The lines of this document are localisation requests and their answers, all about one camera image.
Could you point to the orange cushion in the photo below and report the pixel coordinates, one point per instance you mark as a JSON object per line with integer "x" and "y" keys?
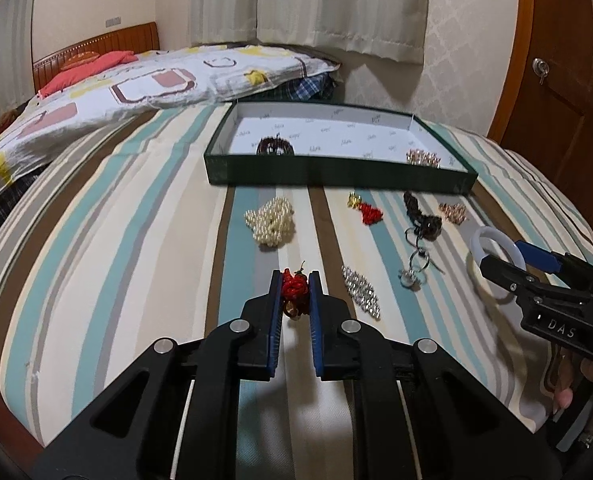
{"x": 79, "y": 60}

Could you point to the white jade bangle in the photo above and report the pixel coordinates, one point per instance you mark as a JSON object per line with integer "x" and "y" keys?
{"x": 473, "y": 252}

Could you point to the patterned white quilt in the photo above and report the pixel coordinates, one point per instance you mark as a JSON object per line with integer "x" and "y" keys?
{"x": 176, "y": 80}

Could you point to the person's right hand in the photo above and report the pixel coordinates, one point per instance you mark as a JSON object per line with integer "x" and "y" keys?
{"x": 563, "y": 397}

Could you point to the narrow beige window curtain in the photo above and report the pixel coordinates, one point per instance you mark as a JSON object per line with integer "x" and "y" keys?
{"x": 224, "y": 0}

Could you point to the wall outlet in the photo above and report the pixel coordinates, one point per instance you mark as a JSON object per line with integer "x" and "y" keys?
{"x": 113, "y": 21}

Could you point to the plaid blanket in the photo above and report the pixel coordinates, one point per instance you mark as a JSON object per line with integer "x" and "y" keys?
{"x": 1, "y": 210}
{"x": 306, "y": 87}

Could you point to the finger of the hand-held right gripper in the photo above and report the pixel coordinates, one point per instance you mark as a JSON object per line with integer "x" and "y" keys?
{"x": 538, "y": 256}
{"x": 498, "y": 271}

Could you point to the green tray box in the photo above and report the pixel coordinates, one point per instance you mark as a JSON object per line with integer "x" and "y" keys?
{"x": 326, "y": 172}

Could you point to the wooden headboard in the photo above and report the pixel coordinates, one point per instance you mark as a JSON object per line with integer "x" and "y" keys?
{"x": 126, "y": 40}

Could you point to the striped bed sheet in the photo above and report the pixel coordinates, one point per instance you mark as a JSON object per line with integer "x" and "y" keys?
{"x": 126, "y": 235}

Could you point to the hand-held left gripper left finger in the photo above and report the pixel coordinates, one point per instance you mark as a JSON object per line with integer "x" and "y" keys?
{"x": 275, "y": 320}

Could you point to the red pillow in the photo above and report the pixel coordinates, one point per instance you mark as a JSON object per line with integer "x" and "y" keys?
{"x": 76, "y": 75}

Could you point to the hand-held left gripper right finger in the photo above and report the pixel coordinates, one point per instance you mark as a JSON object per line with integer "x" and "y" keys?
{"x": 316, "y": 330}

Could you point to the wooden door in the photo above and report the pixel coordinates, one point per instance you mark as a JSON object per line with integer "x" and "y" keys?
{"x": 566, "y": 85}

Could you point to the striped side curtain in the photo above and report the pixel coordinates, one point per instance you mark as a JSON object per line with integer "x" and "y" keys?
{"x": 1, "y": 50}

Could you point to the wide beige window curtain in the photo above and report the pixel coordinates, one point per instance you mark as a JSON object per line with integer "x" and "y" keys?
{"x": 341, "y": 5}

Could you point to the metal door lock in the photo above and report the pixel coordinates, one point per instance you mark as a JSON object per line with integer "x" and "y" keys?
{"x": 541, "y": 67}

